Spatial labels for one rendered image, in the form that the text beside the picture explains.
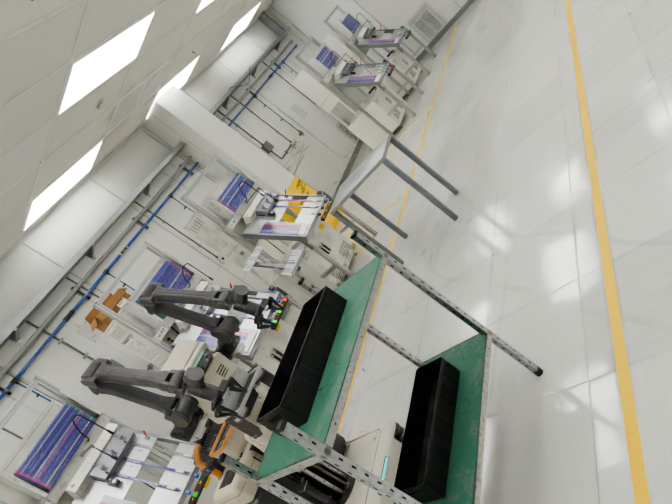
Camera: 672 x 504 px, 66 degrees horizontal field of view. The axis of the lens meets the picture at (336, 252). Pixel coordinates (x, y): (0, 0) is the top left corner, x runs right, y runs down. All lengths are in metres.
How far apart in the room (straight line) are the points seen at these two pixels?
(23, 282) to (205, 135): 2.94
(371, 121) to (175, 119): 2.92
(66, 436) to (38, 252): 2.73
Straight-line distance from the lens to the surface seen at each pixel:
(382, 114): 8.20
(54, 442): 4.08
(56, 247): 6.40
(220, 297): 2.26
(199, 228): 5.60
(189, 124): 7.43
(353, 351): 1.81
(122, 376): 2.16
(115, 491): 3.97
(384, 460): 2.71
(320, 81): 8.29
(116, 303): 4.88
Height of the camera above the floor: 1.61
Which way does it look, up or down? 14 degrees down
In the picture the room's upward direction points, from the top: 54 degrees counter-clockwise
